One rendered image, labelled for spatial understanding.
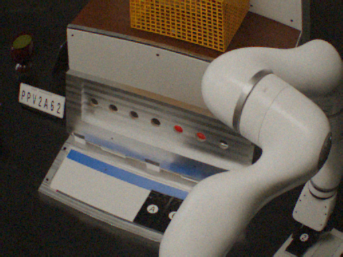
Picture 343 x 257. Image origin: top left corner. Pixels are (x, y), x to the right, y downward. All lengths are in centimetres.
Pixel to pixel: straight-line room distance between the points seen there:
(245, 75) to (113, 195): 77
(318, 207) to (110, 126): 54
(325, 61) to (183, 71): 76
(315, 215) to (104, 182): 52
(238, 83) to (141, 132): 72
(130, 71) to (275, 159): 93
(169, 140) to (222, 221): 71
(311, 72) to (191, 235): 30
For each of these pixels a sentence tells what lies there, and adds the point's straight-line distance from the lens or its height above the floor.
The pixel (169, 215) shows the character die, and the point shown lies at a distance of 179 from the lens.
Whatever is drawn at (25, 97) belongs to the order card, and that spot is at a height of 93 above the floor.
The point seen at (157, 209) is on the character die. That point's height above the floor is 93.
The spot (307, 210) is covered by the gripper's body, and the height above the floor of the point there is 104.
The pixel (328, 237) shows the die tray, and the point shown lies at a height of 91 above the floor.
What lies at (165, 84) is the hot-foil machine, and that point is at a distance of 197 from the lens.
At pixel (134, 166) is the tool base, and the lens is 189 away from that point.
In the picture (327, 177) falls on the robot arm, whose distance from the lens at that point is 158.
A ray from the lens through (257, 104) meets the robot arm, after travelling 112.
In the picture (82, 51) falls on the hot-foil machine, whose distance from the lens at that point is 202.
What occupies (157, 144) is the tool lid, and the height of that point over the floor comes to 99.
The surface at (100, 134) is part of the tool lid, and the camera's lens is 189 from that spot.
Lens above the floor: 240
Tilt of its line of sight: 49 degrees down
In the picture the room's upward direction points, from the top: 2 degrees counter-clockwise
